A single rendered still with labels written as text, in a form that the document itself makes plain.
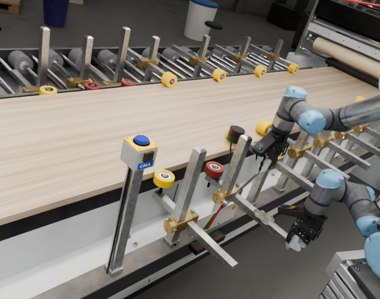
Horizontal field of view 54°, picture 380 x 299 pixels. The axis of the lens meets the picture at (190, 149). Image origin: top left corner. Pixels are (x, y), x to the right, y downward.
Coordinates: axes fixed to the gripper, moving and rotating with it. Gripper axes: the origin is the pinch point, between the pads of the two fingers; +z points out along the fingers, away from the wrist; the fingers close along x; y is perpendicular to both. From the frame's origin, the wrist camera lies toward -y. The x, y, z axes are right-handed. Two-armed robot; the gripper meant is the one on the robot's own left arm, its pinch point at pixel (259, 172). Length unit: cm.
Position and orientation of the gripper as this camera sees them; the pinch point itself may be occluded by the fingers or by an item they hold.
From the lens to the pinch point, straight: 148.2
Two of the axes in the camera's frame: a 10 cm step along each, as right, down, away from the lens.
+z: -2.5, 8.3, 5.0
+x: -6.6, -5.3, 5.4
